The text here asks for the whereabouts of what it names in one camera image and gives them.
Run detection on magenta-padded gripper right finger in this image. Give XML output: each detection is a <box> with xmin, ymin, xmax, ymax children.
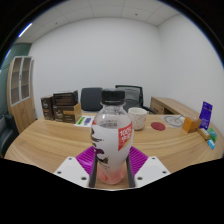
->
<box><xmin>125</xmin><ymin>145</ymin><xmax>172</xmax><ymax>188</ymax></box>

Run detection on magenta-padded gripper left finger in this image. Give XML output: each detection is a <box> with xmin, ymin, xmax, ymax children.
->
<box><xmin>53</xmin><ymin>145</ymin><xmax>99</xmax><ymax>188</ymax></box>

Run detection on clear black-capped drink bottle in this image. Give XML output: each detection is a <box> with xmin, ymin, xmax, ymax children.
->
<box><xmin>89</xmin><ymin>87</ymin><xmax>134</xmax><ymax>185</ymax></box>

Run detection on flat round red coaster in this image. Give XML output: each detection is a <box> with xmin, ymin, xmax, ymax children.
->
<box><xmin>150</xmin><ymin>121</ymin><xmax>167</xmax><ymax>132</ymax></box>

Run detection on white cup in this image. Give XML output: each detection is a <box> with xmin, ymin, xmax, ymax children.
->
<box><xmin>127</xmin><ymin>106</ymin><xmax>149</xmax><ymax>131</ymax></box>

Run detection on brown and tan carton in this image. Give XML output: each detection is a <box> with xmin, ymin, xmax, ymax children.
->
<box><xmin>53</xmin><ymin>102</ymin><xmax>83</xmax><ymax>124</ymax></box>

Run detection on orange cardboard box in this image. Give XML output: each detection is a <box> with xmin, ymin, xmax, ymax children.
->
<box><xmin>181</xmin><ymin>116</ymin><xmax>202</xmax><ymax>134</ymax></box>

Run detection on small yellowish pack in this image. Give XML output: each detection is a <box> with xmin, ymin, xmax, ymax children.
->
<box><xmin>197</xmin><ymin>127</ymin><xmax>211</xmax><ymax>141</ymax></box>

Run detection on small dark brown box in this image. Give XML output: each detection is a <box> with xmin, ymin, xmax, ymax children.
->
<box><xmin>40</xmin><ymin>95</ymin><xmax>55</xmax><ymax>121</ymax></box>

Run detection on wooden side desk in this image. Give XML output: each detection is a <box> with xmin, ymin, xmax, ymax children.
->
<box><xmin>149</xmin><ymin>96</ymin><xmax>205</xmax><ymax>122</ymax></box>

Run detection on green flat pack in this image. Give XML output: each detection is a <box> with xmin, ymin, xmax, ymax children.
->
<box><xmin>206</xmin><ymin>127</ymin><xmax>218</xmax><ymax>143</ymax></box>

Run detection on glossy dark box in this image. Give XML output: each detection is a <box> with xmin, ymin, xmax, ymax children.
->
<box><xmin>52</xmin><ymin>90</ymin><xmax>80</xmax><ymax>107</ymax></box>

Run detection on black padded visitor chair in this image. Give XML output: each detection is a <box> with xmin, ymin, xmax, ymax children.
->
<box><xmin>80</xmin><ymin>87</ymin><xmax>104</xmax><ymax>113</ymax></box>

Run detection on black sofa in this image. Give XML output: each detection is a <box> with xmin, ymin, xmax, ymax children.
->
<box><xmin>0</xmin><ymin>113</ymin><xmax>20</xmax><ymax>158</ymax></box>

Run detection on black mesh office chair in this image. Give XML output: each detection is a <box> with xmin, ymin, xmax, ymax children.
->
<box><xmin>115</xmin><ymin>84</ymin><xmax>158</xmax><ymax>115</ymax></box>

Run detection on purple standing package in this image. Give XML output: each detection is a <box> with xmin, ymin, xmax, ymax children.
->
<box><xmin>198</xmin><ymin>101</ymin><xmax>214</xmax><ymax>131</ymax></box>

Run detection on wooden glass-door shelf cabinet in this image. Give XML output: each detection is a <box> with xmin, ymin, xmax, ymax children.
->
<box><xmin>6</xmin><ymin>55</ymin><xmax>37</xmax><ymax>134</ymax></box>

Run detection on long ceiling light panel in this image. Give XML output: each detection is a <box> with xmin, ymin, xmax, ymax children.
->
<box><xmin>17</xmin><ymin>22</ymin><xmax>34</xmax><ymax>38</ymax></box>
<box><xmin>3</xmin><ymin>48</ymin><xmax>12</xmax><ymax>60</ymax></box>

